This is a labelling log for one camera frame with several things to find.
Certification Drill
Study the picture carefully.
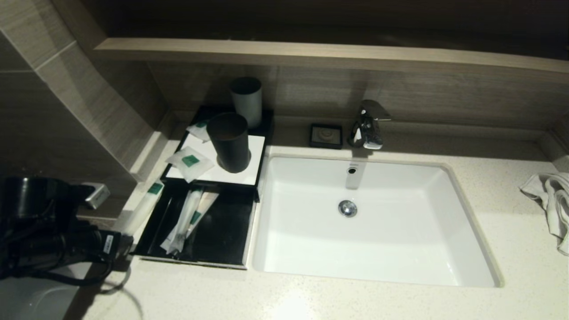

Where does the long clear toothbrush packet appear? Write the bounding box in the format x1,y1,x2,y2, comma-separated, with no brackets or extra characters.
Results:
121,180,166,237

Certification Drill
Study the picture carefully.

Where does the green-band toothbrush packet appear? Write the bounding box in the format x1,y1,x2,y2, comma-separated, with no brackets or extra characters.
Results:
160,189,205,255

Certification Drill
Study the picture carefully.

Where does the black amenity tray box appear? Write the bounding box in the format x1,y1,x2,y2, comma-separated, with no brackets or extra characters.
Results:
133,180,259,271

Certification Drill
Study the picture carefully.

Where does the large square green-label sachet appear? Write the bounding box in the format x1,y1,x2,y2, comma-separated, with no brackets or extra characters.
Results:
167,146,216,183

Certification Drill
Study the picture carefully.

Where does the comb packet with green label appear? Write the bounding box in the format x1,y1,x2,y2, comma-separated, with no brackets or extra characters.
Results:
190,191,221,238

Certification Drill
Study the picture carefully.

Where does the white ribbed tray insert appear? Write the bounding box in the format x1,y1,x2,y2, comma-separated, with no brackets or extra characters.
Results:
167,132,266,186

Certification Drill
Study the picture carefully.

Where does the small green-label sachet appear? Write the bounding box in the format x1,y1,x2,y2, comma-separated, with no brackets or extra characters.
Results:
187,121,212,144

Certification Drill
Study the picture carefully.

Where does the black cup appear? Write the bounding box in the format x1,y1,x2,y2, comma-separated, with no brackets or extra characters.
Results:
207,112,252,174

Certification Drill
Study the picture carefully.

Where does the grey cup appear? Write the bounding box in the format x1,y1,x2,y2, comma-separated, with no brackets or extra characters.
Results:
230,78,263,129

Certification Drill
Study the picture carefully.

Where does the black square soap dish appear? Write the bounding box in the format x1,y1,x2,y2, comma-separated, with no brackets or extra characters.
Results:
309,124,343,150

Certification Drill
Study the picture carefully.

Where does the chrome faucet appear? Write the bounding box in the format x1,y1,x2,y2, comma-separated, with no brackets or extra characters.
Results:
348,100,392,150

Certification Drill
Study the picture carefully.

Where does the white sink basin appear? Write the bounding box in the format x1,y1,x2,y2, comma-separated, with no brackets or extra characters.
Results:
252,153,504,287

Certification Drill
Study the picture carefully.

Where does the white towel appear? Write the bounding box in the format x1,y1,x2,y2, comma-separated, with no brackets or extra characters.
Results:
518,172,569,256

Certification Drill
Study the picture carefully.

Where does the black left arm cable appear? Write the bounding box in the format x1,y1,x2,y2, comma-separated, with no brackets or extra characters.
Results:
29,260,115,288

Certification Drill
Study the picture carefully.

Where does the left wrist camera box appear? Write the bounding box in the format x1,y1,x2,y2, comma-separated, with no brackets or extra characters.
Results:
81,182,111,210

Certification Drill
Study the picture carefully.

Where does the wooden wall shelf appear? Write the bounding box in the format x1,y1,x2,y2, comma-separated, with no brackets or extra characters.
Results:
97,39,569,76

